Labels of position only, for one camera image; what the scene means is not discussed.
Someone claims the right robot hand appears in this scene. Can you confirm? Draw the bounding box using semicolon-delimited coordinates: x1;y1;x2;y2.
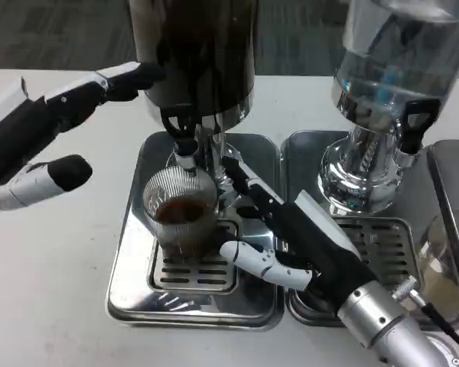
220;154;378;318

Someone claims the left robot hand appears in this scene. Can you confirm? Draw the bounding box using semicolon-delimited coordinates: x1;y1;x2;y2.
0;60;168;223

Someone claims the clear ribbed glass cup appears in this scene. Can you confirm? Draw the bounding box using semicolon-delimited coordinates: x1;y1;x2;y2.
142;164;220;261

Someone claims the steel dispenser base tray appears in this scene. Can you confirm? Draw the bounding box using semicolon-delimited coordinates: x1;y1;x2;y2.
426;139;459;307
106;132;286;328
281;129;459;330

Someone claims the black dispenser tap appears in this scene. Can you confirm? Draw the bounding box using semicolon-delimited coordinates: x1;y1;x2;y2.
160;106;200;158
399;99;434;154

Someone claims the dark drink dispenser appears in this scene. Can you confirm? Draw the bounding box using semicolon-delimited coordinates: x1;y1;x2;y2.
128;0;259;209

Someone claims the clear drink dispenser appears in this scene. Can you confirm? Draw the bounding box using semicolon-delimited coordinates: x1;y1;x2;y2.
317;0;459;215

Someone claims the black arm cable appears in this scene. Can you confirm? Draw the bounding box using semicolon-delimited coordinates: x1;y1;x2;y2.
392;278;459;359

